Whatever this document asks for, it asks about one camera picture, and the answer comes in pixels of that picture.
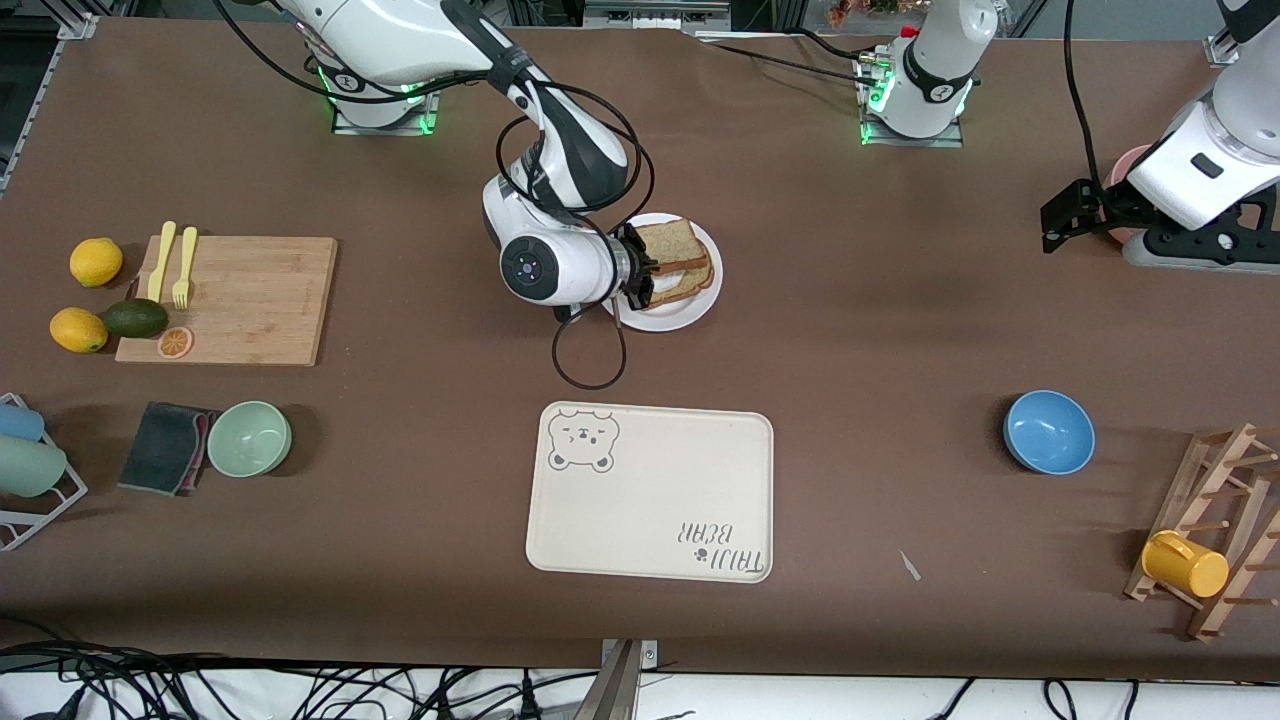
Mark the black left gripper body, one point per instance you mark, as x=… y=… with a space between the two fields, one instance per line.
x=1103 y=209

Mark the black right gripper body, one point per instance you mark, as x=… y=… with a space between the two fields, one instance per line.
x=631 y=268

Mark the brown crust bread slice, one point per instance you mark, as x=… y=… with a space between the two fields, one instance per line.
x=690 y=285
x=680 y=240

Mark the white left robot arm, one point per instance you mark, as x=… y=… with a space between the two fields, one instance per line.
x=940 y=60

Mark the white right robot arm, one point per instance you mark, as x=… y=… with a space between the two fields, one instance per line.
x=575 y=265

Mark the white round plate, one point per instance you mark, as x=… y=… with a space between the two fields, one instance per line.
x=680 y=318

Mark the pink bowl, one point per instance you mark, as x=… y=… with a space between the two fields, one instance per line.
x=1128 y=165

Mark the cream bear print tray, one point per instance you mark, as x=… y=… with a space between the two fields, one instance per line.
x=650 y=500

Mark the blue bowl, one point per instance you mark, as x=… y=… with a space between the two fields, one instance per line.
x=1050 y=435

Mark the orange artificial flowers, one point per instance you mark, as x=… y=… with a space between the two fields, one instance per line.
x=860 y=10

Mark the wooden mug rack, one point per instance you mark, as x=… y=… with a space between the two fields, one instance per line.
x=1192 y=495

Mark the yellow mug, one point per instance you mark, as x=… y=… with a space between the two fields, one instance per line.
x=1185 y=568

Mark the small white paper scrap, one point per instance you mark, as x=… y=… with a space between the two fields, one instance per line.
x=909 y=565

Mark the bamboo cutting board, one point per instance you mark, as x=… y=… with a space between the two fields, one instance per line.
x=240 y=300

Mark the mint green bowl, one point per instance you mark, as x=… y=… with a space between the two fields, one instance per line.
x=248 y=440

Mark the pale yellow plastic fork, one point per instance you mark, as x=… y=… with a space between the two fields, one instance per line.
x=186 y=260

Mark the orange fruit slice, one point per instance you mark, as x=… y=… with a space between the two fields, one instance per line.
x=175 y=343

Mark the pale yellow plastic knife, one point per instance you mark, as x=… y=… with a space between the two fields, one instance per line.
x=160 y=265

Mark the green avocado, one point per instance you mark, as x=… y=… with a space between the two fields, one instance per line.
x=135 y=318

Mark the dark grey pink cloth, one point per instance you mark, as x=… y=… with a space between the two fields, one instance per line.
x=160 y=448

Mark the yellow lemon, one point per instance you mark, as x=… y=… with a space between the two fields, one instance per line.
x=78 y=330
x=96 y=263

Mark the light blue cup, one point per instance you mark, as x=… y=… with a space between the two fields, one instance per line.
x=20 y=422

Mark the pale green cup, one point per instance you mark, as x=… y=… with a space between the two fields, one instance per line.
x=30 y=467

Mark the aluminium corner bracket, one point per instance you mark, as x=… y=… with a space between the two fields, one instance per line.
x=1220 y=50

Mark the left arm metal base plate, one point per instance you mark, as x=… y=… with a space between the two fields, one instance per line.
x=870 y=135

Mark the grey metal frame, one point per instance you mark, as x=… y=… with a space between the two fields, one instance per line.
x=650 y=12

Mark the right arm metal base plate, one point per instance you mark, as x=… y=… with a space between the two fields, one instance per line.
x=435 y=115

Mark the grey metal bracket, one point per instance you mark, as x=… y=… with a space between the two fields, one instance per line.
x=625 y=660

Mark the aluminium table edge rail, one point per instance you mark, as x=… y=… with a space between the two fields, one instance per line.
x=38 y=100

